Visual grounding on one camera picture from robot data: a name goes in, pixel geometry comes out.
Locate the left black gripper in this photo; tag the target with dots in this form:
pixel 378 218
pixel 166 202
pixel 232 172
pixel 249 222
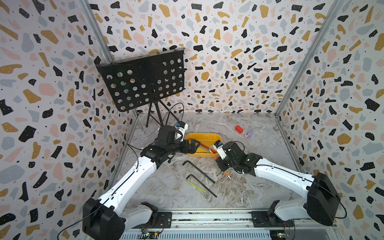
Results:
pixel 193 149

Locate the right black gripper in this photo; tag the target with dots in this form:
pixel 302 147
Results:
pixel 219 162

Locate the yellow hex key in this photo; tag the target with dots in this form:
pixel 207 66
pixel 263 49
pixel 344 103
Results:
pixel 203 152

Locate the yellow plastic storage box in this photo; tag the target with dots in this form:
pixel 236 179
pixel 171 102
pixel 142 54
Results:
pixel 207 139

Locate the red hex key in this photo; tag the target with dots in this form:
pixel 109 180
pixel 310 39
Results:
pixel 205 147

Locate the long black hex key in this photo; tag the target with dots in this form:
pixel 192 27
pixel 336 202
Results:
pixel 199 170

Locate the orange hex key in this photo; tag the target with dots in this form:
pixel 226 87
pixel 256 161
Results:
pixel 215 157

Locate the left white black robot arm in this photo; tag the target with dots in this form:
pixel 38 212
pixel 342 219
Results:
pixel 105 219

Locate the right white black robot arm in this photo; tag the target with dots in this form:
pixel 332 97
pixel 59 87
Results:
pixel 318 200

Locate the lime green hex key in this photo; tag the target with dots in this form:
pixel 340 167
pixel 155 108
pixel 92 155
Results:
pixel 197 187

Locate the small purple toy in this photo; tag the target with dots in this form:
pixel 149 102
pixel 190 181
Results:
pixel 249 134

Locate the red small block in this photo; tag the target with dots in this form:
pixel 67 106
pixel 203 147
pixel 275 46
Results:
pixel 239 129

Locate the black perforated music stand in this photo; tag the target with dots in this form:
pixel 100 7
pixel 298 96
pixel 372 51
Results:
pixel 145 80

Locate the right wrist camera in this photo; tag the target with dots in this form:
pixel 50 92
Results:
pixel 219 148

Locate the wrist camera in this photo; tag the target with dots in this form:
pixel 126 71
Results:
pixel 172 134
pixel 219 148

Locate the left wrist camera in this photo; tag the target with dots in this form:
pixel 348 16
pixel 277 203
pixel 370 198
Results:
pixel 172 134

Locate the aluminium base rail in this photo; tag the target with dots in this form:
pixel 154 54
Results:
pixel 229 224

